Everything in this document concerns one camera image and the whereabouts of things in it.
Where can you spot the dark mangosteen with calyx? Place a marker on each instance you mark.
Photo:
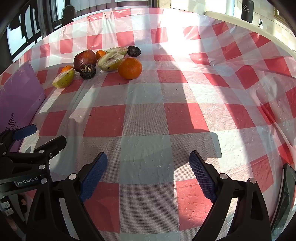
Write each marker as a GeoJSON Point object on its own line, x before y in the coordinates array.
{"type": "Point", "coordinates": [87, 71]}

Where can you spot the red white checkered tablecloth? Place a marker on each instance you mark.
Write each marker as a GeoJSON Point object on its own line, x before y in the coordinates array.
{"type": "Point", "coordinates": [143, 120]}

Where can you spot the white curved rail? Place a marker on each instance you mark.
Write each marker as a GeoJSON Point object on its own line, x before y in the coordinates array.
{"type": "Point", "coordinates": [249, 29]}

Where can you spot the pale curtain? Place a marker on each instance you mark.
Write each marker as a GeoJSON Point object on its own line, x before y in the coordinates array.
{"type": "Point", "coordinates": [120, 4]}

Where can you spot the dark red apple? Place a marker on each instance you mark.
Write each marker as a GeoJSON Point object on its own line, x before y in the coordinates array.
{"type": "Point", "coordinates": [84, 59]}

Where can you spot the black water bottle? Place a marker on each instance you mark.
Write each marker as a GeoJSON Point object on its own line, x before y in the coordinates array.
{"type": "Point", "coordinates": [247, 11]}

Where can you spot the green apple slice back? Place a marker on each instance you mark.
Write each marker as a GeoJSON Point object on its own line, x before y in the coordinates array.
{"type": "Point", "coordinates": [117, 51]}

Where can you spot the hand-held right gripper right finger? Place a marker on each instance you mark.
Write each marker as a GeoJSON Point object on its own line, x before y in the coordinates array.
{"type": "Point", "coordinates": [203, 176]}

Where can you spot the large orange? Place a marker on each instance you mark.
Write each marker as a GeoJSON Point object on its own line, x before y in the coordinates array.
{"type": "Point", "coordinates": [130, 68]}

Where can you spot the purple cardboard box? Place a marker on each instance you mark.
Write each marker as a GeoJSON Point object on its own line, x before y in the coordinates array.
{"type": "Point", "coordinates": [18, 97]}

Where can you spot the black window frame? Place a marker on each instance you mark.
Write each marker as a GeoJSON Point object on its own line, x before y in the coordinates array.
{"type": "Point", "coordinates": [34, 25]}

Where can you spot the small orange tangerine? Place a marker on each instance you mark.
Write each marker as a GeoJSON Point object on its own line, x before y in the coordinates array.
{"type": "Point", "coordinates": [100, 54]}
{"type": "Point", "coordinates": [67, 68]}

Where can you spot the green apple slice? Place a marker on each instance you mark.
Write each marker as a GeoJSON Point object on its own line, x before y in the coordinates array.
{"type": "Point", "coordinates": [64, 79]}
{"type": "Point", "coordinates": [117, 51]}
{"type": "Point", "coordinates": [109, 62]}

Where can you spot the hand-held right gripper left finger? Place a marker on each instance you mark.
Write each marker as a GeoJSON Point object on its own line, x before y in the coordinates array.
{"type": "Point", "coordinates": [93, 176]}

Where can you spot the dark rounded shape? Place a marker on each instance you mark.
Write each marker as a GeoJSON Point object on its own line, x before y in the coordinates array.
{"type": "Point", "coordinates": [68, 14]}

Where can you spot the dark purple mangosteen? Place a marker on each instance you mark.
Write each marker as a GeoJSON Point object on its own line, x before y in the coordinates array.
{"type": "Point", "coordinates": [134, 51]}

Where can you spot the dark curved panel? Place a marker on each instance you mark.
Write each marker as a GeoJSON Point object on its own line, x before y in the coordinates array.
{"type": "Point", "coordinates": [286, 197]}

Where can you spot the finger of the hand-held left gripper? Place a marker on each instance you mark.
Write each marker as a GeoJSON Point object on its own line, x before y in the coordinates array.
{"type": "Point", "coordinates": [54, 144]}
{"type": "Point", "coordinates": [24, 132]}

